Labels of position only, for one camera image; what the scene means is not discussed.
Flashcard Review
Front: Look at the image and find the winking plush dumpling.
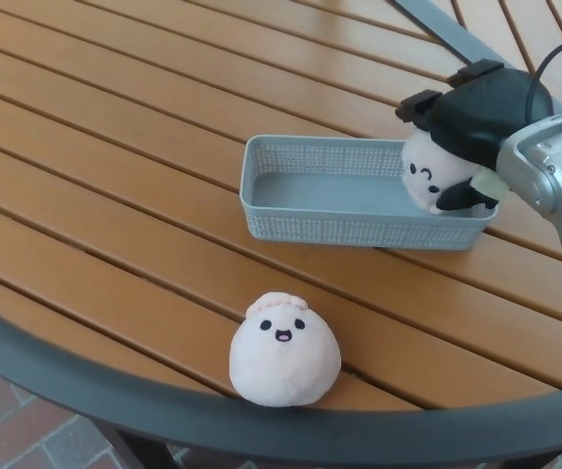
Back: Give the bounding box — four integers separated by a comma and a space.
401, 129, 488, 217

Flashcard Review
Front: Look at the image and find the open-mouth smiling plush dumpling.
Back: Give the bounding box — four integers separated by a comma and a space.
229, 291, 343, 408

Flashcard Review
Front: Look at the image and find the grey metal table crossbar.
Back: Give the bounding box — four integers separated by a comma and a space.
392, 0, 562, 129

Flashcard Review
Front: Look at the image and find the dark table leg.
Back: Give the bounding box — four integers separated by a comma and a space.
94, 419, 174, 469

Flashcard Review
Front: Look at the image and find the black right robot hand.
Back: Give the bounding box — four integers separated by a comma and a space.
395, 61, 555, 215

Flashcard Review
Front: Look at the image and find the grey perforated plastic basket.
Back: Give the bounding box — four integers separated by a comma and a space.
239, 135, 500, 253

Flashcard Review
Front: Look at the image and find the round wooden slat table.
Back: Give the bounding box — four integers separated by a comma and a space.
0, 297, 562, 461

